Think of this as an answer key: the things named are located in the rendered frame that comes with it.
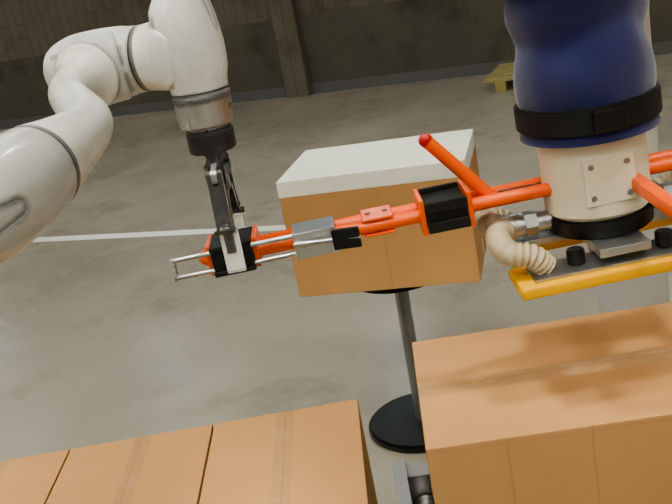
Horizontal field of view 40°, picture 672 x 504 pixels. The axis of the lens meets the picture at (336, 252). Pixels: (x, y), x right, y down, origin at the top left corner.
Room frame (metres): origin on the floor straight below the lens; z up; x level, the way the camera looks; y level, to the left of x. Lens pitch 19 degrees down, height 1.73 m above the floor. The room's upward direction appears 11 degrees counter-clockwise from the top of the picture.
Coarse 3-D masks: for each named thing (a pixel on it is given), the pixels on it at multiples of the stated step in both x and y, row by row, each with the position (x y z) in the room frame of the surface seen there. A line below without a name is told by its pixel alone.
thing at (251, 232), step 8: (240, 232) 1.47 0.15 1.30; (248, 232) 1.46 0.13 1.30; (256, 232) 1.46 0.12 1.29; (208, 240) 1.46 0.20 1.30; (216, 240) 1.45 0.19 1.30; (240, 240) 1.42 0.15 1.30; (256, 240) 1.43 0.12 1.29; (208, 248) 1.42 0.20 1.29; (256, 248) 1.42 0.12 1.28; (208, 256) 1.42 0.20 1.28; (256, 256) 1.42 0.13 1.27; (208, 264) 1.43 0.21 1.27
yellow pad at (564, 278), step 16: (656, 240) 1.34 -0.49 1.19; (576, 256) 1.34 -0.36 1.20; (592, 256) 1.36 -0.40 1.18; (624, 256) 1.34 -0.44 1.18; (640, 256) 1.32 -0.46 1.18; (656, 256) 1.31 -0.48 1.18; (512, 272) 1.38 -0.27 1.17; (528, 272) 1.36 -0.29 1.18; (560, 272) 1.33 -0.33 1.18; (576, 272) 1.31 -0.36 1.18; (592, 272) 1.31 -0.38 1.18; (608, 272) 1.30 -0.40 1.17; (624, 272) 1.30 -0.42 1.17; (640, 272) 1.30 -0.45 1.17; (656, 272) 1.30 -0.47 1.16; (528, 288) 1.30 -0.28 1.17; (544, 288) 1.30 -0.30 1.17; (560, 288) 1.30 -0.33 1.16; (576, 288) 1.30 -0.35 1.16
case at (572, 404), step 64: (576, 320) 1.63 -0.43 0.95; (640, 320) 1.58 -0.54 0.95; (448, 384) 1.47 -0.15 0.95; (512, 384) 1.43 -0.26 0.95; (576, 384) 1.38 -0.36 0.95; (640, 384) 1.35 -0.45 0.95; (448, 448) 1.27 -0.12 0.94; (512, 448) 1.26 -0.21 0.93; (576, 448) 1.25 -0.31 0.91; (640, 448) 1.25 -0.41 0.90
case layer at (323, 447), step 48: (192, 432) 2.24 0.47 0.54; (240, 432) 2.19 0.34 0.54; (288, 432) 2.14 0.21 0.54; (336, 432) 2.09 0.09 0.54; (0, 480) 2.18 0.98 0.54; (48, 480) 2.13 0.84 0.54; (96, 480) 2.08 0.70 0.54; (144, 480) 2.04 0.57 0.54; (192, 480) 1.99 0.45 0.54; (240, 480) 1.95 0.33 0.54; (288, 480) 1.91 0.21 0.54; (336, 480) 1.87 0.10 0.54
